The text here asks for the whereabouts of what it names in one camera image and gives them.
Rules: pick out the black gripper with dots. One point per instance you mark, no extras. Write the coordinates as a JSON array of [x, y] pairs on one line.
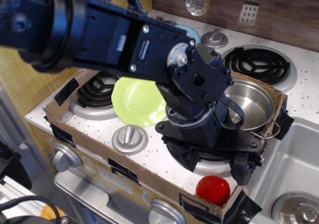
[[185, 137]]

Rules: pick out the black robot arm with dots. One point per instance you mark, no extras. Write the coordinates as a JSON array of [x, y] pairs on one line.
[[117, 37]]

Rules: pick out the grey toy sink basin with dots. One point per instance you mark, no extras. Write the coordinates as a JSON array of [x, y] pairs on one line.
[[291, 165]]

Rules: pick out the right silver oven knob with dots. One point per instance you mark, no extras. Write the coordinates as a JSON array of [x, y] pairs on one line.
[[163, 213]]

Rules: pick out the silver oven knob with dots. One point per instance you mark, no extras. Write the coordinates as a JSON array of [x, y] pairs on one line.
[[65, 158], [163, 213]]

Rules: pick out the front silver stove knob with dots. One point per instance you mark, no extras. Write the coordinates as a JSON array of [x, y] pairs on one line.
[[130, 140]]

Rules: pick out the silver stove knob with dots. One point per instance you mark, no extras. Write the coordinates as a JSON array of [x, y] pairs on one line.
[[214, 39], [130, 140]]

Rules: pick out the light green plastic plate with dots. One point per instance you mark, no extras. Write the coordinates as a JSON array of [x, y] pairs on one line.
[[138, 102]]

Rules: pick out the silver sink drain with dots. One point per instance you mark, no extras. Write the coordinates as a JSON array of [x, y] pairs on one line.
[[295, 208]]

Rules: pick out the back right black burner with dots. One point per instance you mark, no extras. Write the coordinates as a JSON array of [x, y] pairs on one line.
[[264, 64]]

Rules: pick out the back silver stove knob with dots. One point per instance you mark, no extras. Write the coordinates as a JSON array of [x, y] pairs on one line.
[[214, 39]]

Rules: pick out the light blue plastic bowl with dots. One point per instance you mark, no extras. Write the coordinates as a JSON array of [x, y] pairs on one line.
[[190, 32]]

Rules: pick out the front left black burner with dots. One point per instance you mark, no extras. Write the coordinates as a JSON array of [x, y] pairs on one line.
[[93, 100]]

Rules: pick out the brown cardboard fence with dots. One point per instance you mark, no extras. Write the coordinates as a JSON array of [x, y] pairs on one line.
[[151, 173]]

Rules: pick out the left silver oven knob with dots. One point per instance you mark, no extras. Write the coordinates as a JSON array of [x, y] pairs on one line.
[[65, 158]]

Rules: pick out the hanging silver spatula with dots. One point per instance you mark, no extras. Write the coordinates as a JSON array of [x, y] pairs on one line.
[[248, 14]]

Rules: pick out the hanging silver strainer ladle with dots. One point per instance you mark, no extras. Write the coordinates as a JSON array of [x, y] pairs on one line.
[[197, 7]]

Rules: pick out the yellow object at bottom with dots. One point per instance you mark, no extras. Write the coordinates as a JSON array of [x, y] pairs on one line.
[[48, 213]]

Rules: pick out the silver oven door handle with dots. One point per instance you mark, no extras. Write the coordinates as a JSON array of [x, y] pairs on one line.
[[92, 201]]

